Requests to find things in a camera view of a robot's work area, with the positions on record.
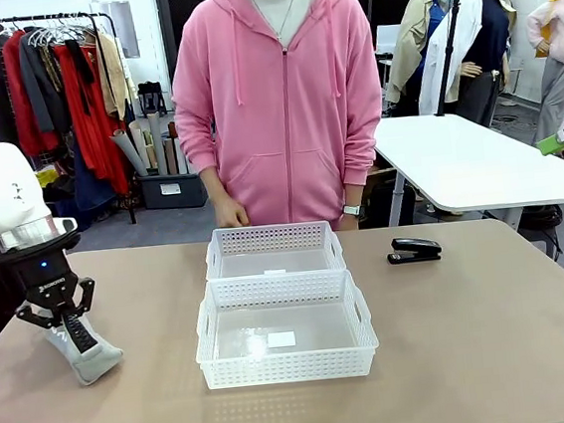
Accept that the beige paper roll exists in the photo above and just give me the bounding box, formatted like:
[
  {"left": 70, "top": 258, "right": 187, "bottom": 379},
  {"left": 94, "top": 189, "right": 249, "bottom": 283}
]
[{"left": 126, "top": 116, "right": 160, "bottom": 173}]

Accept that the white desk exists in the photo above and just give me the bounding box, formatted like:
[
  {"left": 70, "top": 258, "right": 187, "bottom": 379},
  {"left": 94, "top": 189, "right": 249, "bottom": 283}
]
[{"left": 371, "top": 101, "right": 564, "bottom": 243}]

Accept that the person's left hand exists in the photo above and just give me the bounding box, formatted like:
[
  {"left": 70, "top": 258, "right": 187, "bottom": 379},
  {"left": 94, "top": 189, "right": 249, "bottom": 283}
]
[{"left": 338, "top": 212, "right": 365, "bottom": 233}]

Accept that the white perforated basket, low label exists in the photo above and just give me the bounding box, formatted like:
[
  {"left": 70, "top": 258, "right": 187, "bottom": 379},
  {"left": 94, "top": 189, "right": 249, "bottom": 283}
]
[{"left": 187, "top": 264, "right": 383, "bottom": 393}]

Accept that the red jacket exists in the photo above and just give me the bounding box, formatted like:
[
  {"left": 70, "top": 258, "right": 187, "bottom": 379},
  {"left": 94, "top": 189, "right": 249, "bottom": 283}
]
[{"left": 0, "top": 27, "right": 61, "bottom": 159}]

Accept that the black tripod pole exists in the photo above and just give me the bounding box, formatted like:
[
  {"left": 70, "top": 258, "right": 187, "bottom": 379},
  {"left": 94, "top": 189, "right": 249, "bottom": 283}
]
[{"left": 424, "top": 0, "right": 472, "bottom": 118}]

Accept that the grey paper roll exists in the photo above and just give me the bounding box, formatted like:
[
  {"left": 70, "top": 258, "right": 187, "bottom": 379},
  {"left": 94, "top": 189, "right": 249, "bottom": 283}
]
[{"left": 108, "top": 126, "right": 150, "bottom": 181}]

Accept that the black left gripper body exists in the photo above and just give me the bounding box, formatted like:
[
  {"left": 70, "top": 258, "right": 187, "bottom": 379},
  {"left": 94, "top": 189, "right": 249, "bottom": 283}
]
[{"left": 0, "top": 229, "right": 89, "bottom": 318}]

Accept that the grey plastic storage box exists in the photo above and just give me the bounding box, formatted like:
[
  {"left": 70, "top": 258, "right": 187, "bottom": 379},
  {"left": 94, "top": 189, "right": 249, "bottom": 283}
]
[{"left": 135, "top": 168, "right": 212, "bottom": 214}]

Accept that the person's right hand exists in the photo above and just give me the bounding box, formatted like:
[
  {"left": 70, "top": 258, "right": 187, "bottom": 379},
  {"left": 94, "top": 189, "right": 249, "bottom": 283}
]
[{"left": 212, "top": 190, "right": 253, "bottom": 230}]

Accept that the person's left forearm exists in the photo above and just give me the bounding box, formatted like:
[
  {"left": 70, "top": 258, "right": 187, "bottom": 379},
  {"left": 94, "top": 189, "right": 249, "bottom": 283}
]
[{"left": 333, "top": 106, "right": 393, "bottom": 209}]

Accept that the white perforated basket, rim label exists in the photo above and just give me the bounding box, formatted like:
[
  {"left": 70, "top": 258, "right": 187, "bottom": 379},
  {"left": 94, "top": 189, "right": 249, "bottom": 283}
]
[{"left": 201, "top": 216, "right": 347, "bottom": 284}]

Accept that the mannequin in beige trench coat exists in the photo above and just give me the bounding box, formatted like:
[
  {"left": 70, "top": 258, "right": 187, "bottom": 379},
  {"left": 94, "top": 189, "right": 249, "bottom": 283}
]
[{"left": 375, "top": 0, "right": 473, "bottom": 118}]

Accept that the long red dress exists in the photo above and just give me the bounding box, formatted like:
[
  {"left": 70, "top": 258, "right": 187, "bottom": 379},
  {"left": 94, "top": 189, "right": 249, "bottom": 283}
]
[{"left": 53, "top": 36, "right": 134, "bottom": 201}]

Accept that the black backpack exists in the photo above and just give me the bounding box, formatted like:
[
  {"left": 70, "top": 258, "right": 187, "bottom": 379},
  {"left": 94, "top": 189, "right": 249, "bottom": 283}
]
[{"left": 514, "top": 203, "right": 564, "bottom": 265}]

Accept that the grey zip jacket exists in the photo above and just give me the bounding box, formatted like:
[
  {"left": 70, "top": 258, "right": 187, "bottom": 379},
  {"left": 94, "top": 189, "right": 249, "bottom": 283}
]
[{"left": 17, "top": 27, "right": 75, "bottom": 138}]

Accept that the mannequin in white coat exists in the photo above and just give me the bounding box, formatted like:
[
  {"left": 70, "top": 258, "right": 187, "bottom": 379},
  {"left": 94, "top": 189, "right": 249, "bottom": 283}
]
[{"left": 409, "top": 0, "right": 528, "bottom": 134}]

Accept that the grey pouch with black zipper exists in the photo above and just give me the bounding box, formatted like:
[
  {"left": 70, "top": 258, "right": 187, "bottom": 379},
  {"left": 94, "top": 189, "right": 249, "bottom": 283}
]
[{"left": 40, "top": 307, "right": 127, "bottom": 391}]

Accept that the black stapler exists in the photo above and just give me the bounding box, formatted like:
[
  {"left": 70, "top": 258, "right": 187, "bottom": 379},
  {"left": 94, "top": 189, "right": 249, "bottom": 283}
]
[{"left": 385, "top": 234, "right": 443, "bottom": 267}]

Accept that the navy blue garment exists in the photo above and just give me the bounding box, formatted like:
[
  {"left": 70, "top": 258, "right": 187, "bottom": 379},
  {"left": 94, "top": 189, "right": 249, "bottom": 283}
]
[{"left": 69, "top": 137, "right": 117, "bottom": 212}]

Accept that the person's right forearm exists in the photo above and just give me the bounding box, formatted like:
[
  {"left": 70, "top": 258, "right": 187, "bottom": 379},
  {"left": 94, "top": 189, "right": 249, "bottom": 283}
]
[{"left": 173, "top": 97, "right": 228, "bottom": 203}]

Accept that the person in pink hoodie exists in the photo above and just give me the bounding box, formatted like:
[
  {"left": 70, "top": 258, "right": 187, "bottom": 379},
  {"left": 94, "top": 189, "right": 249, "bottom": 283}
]
[{"left": 162, "top": 0, "right": 394, "bottom": 235}]

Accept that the beige coat on hanger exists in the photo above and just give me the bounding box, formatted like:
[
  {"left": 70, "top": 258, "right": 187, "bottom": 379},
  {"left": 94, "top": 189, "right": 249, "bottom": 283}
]
[{"left": 93, "top": 29, "right": 135, "bottom": 123}]

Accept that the black metal clothes rack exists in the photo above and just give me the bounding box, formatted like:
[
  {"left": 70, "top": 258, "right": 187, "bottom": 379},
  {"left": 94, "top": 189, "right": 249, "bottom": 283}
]
[{"left": 0, "top": 6, "right": 139, "bottom": 238}]

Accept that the silver necklace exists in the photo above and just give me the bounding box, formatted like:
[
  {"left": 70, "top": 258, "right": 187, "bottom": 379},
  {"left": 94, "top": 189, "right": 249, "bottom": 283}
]
[{"left": 254, "top": 0, "right": 304, "bottom": 46}]

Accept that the yellow bag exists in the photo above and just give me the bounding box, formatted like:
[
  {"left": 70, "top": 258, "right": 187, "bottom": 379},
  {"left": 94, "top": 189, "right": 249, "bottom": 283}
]
[{"left": 32, "top": 167, "right": 60, "bottom": 190}]

